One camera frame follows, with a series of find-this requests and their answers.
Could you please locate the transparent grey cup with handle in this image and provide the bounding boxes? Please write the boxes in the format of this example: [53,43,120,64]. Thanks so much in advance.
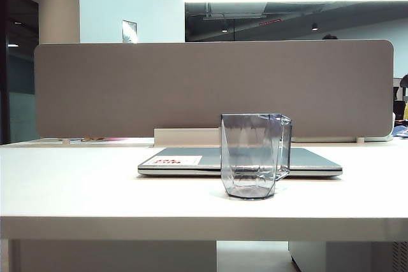
[220,113,293,201]

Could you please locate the silver closed laptop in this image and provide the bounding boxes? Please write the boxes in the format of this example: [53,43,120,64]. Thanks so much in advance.
[137,147,344,177]

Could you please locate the white sticker with red print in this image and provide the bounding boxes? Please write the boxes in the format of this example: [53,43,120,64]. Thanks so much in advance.
[149,155,204,167]

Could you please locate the brown fabric desk divider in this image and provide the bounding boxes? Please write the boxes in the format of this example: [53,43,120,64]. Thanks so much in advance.
[34,39,396,139]

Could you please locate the pink and orange papers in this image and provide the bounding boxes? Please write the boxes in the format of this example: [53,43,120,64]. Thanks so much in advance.
[79,136,128,142]

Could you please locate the flat white device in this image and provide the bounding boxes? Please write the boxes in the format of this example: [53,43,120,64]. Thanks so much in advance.
[291,136,393,143]

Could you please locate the beige under-desk panel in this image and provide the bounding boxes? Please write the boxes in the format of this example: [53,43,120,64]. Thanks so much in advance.
[9,240,217,272]

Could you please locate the dark glass door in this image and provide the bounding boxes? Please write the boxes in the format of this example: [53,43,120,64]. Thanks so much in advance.
[0,0,40,145]

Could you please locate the blue patterned cloth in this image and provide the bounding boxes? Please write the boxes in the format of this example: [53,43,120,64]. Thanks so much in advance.
[391,125,408,139]

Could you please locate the person in yellow top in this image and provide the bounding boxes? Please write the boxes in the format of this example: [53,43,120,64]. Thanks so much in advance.
[400,73,408,122]

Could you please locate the framed wall notice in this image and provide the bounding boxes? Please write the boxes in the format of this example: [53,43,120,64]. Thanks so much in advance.
[121,19,138,44]

